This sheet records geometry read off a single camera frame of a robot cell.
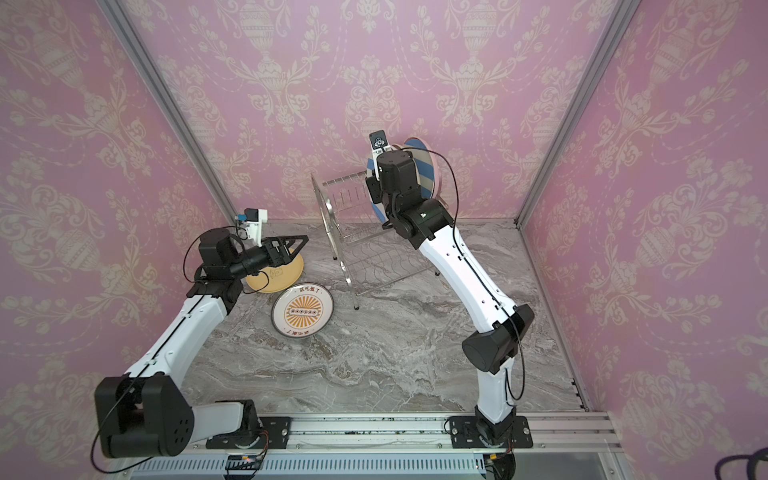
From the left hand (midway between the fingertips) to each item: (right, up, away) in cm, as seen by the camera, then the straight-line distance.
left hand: (301, 241), depth 75 cm
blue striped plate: (+18, +11, +12) cm, 24 cm away
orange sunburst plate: (-6, -21, +21) cm, 31 cm away
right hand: (+22, +18, -5) cm, 29 cm away
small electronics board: (-14, -55, -2) cm, 57 cm away
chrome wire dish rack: (+15, -4, +29) cm, 33 cm away
